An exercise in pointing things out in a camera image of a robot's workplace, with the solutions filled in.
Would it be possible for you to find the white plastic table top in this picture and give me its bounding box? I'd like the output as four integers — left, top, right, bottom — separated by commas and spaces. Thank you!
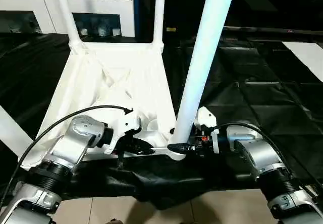
19, 40, 188, 170

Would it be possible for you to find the white plastic table leg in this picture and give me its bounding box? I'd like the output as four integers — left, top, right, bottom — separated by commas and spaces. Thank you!
53, 0, 84, 53
152, 0, 166, 52
172, 0, 238, 146
0, 105, 33, 156

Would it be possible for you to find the black plastic mat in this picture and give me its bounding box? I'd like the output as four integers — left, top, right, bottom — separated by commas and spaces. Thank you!
0, 30, 323, 209

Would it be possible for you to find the black bar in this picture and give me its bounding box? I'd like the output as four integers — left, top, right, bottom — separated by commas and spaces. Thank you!
222, 26, 323, 38

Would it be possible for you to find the white cabinet with glass doors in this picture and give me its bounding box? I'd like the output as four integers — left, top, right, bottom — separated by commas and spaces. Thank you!
0, 0, 136, 38

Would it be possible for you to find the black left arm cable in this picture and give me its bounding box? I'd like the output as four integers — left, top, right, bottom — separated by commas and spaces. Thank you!
0, 105, 134, 204

